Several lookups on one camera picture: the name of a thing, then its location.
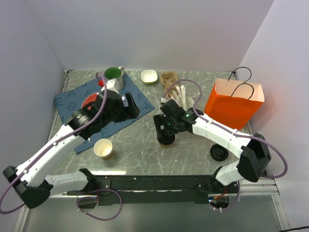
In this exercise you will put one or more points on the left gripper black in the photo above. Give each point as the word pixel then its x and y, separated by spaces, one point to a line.
pixel 129 112

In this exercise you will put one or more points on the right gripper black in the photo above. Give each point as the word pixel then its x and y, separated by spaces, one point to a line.
pixel 160 120

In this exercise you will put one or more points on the black coffee cup lid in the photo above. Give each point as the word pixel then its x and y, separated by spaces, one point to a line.
pixel 166 139

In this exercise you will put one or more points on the brown paper cup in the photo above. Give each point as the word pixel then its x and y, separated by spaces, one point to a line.
pixel 165 145
pixel 103 148

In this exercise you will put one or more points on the cardboard cup carrier tray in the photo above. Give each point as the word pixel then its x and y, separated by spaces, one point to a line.
pixel 167 78

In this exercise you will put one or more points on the orange paper bag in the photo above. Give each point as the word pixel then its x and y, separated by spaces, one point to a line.
pixel 234 102

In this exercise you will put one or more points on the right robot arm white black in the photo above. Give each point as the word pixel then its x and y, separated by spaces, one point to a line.
pixel 253 155

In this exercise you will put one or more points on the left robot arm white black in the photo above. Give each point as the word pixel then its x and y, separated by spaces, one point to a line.
pixel 31 180

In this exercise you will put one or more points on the white cup holding stirrers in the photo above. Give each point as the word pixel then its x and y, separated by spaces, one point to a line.
pixel 189 103

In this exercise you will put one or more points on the wrapped white stirrers bundle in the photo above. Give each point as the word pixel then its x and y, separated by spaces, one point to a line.
pixel 180 96

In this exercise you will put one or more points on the red blue floral plate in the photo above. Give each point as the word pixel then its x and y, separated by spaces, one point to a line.
pixel 90 98

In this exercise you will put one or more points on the green inside ceramic mug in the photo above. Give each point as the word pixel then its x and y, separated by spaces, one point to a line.
pixel 116 74

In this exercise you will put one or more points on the small white green bowl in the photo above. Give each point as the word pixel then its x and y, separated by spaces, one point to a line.
pixel 149 77

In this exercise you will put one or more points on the blue letter placemat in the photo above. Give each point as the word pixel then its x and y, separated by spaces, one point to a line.
pixel 67 102

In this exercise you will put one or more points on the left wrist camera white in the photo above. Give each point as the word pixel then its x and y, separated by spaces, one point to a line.
pixel 111 85

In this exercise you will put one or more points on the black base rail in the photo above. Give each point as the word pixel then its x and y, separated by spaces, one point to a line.
pixel 154 189

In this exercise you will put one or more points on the aluminium frame rail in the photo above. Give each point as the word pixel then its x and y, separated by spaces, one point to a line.
pixel 263 186

